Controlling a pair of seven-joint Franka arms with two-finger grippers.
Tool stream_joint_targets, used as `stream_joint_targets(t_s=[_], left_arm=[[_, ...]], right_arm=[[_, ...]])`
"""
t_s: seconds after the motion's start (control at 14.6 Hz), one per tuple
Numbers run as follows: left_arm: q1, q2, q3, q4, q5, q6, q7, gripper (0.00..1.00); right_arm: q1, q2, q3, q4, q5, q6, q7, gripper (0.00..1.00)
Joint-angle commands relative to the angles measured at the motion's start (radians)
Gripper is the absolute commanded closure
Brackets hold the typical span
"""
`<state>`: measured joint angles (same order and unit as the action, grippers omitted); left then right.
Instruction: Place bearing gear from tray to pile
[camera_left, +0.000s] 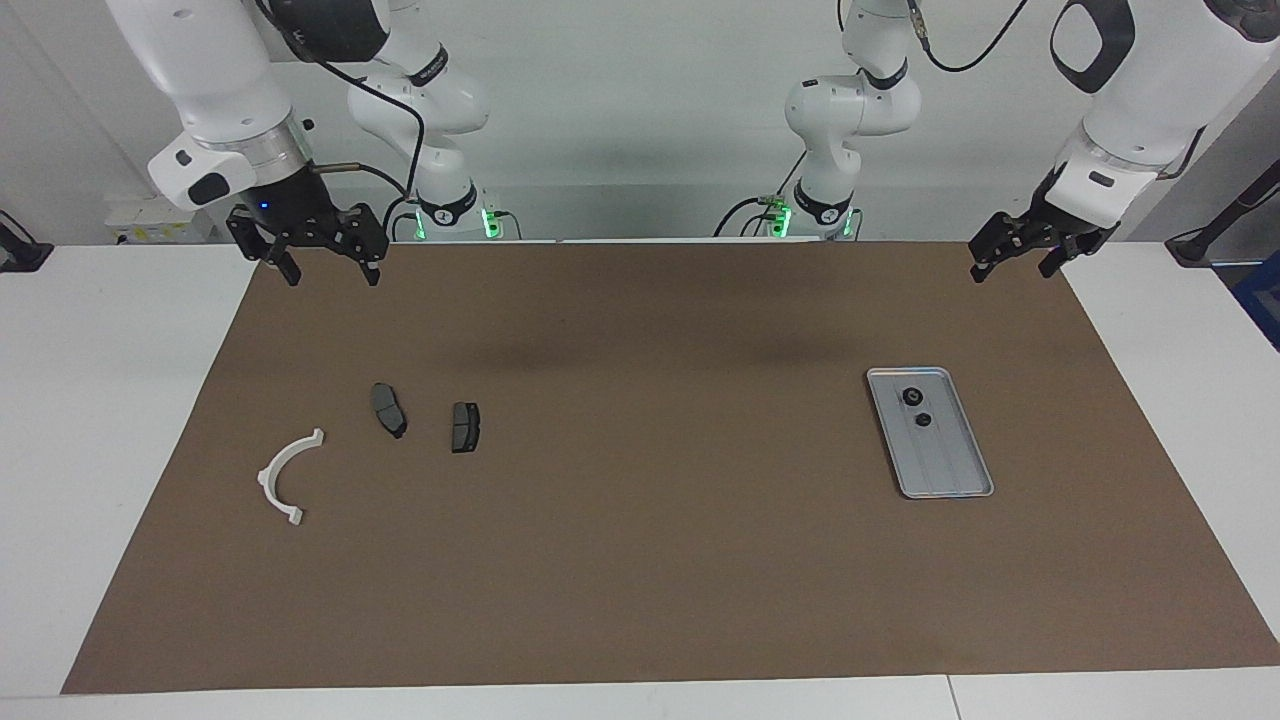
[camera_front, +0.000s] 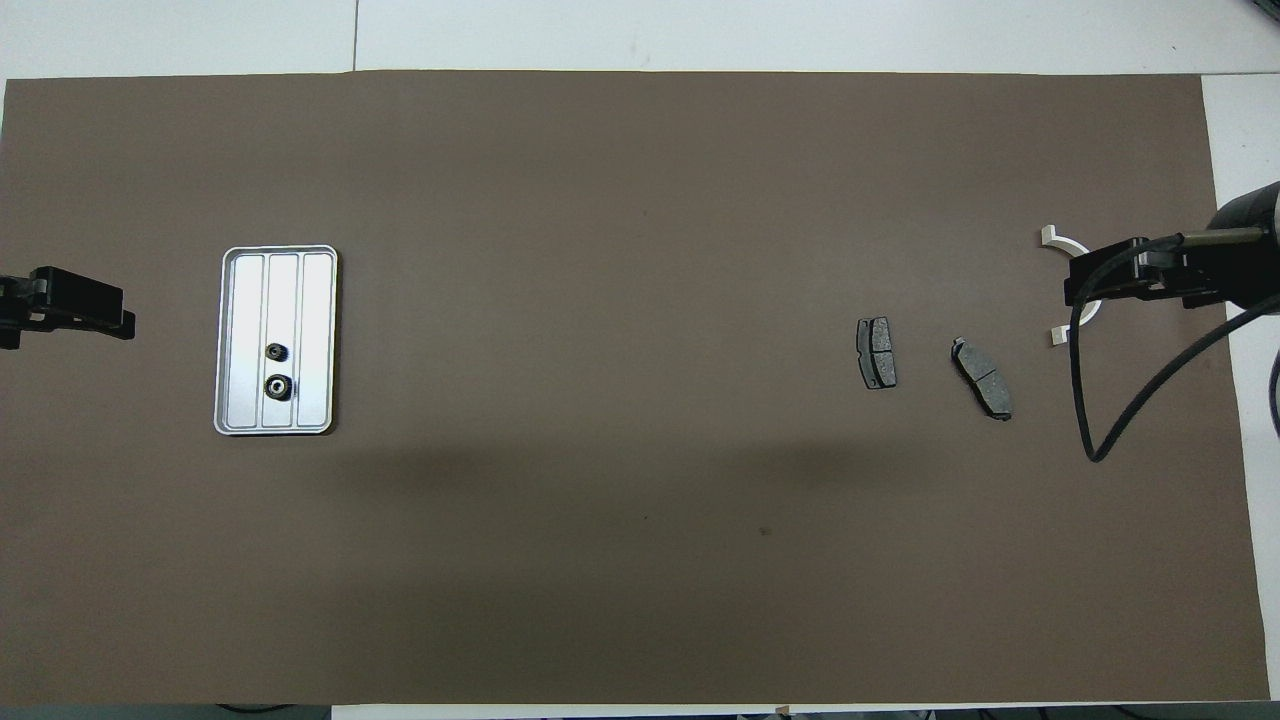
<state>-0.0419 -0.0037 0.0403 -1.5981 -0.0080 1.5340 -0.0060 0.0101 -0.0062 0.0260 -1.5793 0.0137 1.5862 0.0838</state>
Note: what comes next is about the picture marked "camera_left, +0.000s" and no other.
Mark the silver metal tray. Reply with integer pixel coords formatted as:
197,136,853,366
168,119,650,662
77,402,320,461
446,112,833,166
865,366,996,500

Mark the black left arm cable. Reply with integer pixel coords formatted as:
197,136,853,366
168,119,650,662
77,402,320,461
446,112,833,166
905,0,1031,73

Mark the curved grey brake pad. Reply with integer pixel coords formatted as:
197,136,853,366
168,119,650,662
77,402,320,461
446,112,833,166
370,382,409,440

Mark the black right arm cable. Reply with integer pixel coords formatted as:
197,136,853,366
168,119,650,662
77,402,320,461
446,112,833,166
255,0,426,201

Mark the black right base cable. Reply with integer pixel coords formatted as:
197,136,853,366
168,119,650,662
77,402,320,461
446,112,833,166
380,195,421,243

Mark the black left base cable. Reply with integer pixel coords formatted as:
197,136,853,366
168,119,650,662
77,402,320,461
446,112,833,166
713,150,809,238

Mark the brown table mat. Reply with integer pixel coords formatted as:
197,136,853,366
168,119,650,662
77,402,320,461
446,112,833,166
60,240,1280,696

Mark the black stand foot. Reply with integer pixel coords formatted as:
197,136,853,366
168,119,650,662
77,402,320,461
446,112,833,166
0,210,53,273

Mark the black slanted stand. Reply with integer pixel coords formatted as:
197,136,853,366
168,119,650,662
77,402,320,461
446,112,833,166
1165,160,1280,267

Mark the black base cable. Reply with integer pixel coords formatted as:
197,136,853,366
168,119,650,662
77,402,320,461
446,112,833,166
713,150,809,238
380,195,421,243

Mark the white curved plastic bracket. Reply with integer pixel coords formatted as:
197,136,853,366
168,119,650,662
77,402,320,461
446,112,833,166
256,428,327,528

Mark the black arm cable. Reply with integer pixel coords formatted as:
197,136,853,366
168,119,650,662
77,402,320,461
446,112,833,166
905,0,1031,73
255,0,426,201

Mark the blue crate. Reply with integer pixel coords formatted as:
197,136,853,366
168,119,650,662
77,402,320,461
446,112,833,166
1232,250,1280,351

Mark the white box with labels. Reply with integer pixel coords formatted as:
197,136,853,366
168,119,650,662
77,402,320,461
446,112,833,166
105,195,216,245

